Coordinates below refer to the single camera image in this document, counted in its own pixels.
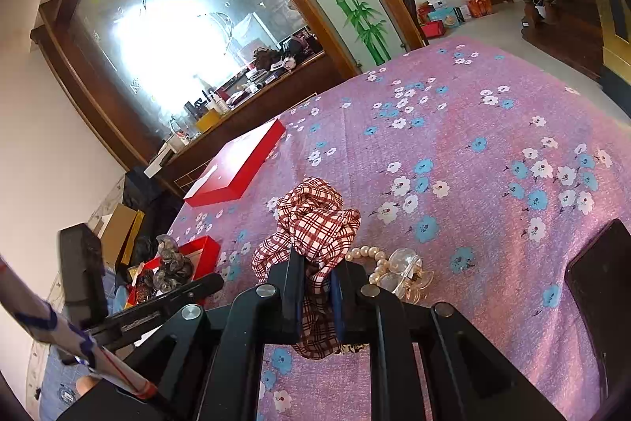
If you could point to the dark hair bundle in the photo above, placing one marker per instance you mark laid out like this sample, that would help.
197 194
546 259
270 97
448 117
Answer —
268 56

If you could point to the clear flower hair clip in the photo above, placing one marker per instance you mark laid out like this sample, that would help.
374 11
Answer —
406 275

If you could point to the blue plaid cloth with emblem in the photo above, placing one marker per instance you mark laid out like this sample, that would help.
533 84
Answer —
54 381

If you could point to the black paper bag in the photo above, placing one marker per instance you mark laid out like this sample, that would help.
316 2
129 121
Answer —
140 189

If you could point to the teal gift box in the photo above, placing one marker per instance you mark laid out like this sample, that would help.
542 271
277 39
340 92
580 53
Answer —
443 14

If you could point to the black flat case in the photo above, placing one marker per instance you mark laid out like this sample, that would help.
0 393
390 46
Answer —
599 273

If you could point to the wooden counter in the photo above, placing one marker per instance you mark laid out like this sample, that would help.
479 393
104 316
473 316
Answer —
256 105

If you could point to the red gift bag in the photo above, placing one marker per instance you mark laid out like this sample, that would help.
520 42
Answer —
433 29

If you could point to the large red flat box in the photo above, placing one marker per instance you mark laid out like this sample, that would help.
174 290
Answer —
231 169

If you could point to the white striped rod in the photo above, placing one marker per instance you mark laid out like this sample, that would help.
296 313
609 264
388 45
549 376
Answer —
34 312

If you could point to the yellow box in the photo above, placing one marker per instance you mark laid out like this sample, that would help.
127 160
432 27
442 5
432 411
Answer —
207 120

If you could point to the dark organza scrunchie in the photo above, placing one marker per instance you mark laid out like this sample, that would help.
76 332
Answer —
170 248
172 273

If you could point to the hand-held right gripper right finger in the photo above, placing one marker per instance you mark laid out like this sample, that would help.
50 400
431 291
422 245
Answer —
337 302

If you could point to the black beaded hair claw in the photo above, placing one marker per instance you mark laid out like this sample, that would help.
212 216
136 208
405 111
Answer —
145 288

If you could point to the cardboard box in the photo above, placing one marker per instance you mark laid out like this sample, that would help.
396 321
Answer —
118 233

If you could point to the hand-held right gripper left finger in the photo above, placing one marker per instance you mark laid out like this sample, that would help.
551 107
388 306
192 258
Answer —
299 297

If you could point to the red plaid scrunchie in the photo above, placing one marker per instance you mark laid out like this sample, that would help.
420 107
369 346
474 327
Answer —
315 223

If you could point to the etched glass partition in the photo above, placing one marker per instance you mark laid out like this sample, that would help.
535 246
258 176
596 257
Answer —
162 6

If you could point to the black plastic bag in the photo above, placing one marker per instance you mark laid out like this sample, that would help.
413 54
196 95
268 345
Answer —
157 223

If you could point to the purple floral bedsheet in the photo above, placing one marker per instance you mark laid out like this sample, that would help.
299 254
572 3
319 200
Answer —
468 130

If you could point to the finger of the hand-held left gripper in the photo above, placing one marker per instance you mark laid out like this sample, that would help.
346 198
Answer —
192 290

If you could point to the white flat box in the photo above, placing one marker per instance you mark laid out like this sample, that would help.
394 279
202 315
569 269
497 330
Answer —
162 157

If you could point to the wooden chair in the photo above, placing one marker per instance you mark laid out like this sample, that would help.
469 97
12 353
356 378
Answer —
411 11

